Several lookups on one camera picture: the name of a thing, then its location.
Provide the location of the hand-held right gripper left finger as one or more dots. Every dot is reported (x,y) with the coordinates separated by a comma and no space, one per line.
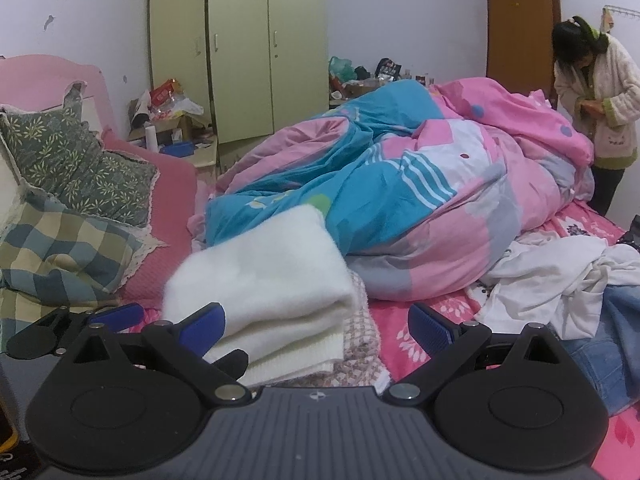
(202,327)

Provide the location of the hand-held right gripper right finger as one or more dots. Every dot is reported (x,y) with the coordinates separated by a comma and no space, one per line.
(432,327)

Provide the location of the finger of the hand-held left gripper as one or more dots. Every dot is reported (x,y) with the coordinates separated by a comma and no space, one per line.
(117,316)
(232,362)

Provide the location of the cream knit sweater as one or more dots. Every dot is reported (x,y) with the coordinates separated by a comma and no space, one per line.
(260,280)

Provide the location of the pink floral blanket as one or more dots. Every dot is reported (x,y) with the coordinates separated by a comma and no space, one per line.
(395,325)

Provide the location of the pink white knit garment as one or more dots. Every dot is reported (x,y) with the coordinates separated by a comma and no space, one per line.
(360,340)

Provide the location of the checked pillow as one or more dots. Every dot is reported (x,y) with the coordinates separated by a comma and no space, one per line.
(40,315)
(60,245)

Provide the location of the pink quilted bedsheet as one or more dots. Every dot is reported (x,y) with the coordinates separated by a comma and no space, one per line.
(170,210)

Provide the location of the white cotton garment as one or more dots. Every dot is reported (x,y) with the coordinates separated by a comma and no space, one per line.
(540,275)

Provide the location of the pink grey quilt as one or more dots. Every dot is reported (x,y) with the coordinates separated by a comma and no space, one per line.
(400,185)

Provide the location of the green leaf pillow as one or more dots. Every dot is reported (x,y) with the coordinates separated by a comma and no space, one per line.
(65,155)

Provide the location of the bedside table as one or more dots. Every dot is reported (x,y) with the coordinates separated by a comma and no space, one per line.
(205,157)

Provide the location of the blue plastic box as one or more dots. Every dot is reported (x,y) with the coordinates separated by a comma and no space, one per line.
(177,149)

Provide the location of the white bottle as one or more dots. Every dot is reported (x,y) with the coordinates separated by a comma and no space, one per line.
(151,140)

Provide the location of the blue denim jeans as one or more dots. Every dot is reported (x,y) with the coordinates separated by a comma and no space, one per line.
(615,360)

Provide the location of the cardboard box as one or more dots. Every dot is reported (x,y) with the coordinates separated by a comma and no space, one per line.
(187,127)

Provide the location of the red snack packet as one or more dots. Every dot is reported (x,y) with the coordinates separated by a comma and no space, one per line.
(165,92)

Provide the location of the pink headboard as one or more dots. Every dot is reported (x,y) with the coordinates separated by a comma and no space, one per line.
(40,80)

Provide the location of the black printed bag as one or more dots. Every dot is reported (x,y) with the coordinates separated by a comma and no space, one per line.
(389,69)

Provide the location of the pale green wardrobe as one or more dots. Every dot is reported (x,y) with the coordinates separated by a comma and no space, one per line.
(240,60)

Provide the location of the green plastic bag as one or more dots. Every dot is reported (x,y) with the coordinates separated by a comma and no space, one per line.
(342,69)

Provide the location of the brown wooden door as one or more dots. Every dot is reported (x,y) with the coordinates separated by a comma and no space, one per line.
(520,35)

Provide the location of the wall hook rack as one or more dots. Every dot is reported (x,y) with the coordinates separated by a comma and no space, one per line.
(620,12)

